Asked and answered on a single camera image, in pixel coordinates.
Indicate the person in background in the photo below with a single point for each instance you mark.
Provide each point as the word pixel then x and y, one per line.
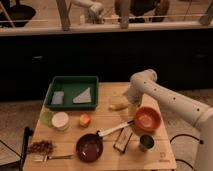
pixel 139 7

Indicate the dark rectangular eraser block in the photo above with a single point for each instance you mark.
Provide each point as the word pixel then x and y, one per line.
pixel 123 139

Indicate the black chair frame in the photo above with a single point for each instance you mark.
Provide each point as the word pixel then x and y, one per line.
pixel 28 132

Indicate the purple bowl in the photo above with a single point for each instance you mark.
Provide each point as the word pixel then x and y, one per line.
pixel 89 148

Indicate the light green cup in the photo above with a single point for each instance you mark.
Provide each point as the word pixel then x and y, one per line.
pixel 46 118

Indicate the white cup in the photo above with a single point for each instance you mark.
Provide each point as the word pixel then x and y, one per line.
pixel 60 121

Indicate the orange bowl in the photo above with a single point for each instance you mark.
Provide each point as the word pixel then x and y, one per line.
pixel 147 119

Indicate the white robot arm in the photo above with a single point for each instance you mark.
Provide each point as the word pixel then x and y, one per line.
pixel 198 114

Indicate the grey triangular wedge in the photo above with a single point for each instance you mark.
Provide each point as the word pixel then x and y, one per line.
pixel 84 97

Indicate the green plastic tray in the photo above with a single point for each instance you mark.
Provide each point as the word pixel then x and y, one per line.
pixel 72 86

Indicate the metal cup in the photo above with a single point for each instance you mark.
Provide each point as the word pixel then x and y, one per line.
pixel 146 142

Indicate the orange fruit piece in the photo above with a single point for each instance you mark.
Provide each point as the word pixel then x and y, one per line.
pixel 84 120

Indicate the bunch of brown grapes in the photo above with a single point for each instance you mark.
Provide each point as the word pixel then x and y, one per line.
pixel 41 147

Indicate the grey rectangular sponge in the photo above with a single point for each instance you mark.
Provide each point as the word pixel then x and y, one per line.
pixel 57 97

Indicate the yellow banana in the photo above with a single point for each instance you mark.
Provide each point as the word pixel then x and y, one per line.
pixel 117 107

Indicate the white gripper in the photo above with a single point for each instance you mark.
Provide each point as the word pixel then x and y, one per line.
pixel 133 95

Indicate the white-handled knife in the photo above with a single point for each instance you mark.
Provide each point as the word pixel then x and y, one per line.
pixel 116 128

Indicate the silver fork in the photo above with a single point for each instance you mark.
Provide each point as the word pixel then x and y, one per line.
pixel 44 158

